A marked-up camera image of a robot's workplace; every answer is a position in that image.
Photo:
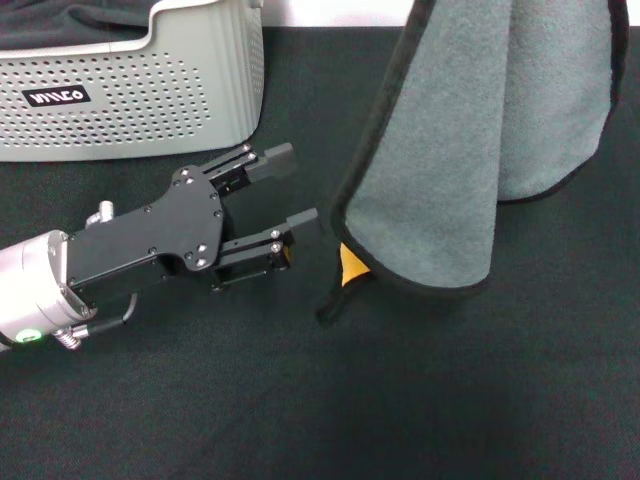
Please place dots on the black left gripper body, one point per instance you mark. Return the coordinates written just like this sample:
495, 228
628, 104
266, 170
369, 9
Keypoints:
160, 235

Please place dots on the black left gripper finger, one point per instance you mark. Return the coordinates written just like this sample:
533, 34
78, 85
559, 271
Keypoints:
272, 162
250, 257

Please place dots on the yellow and grey towel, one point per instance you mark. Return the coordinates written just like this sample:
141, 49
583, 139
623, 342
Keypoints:
435, 200

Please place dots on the grey perforated storage box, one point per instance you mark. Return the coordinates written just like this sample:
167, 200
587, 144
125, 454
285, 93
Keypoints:
150, 100

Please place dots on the black tablecloth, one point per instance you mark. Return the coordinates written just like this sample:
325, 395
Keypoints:
350, 400

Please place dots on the dark cloth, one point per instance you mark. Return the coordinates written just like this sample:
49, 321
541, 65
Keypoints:
65, 22

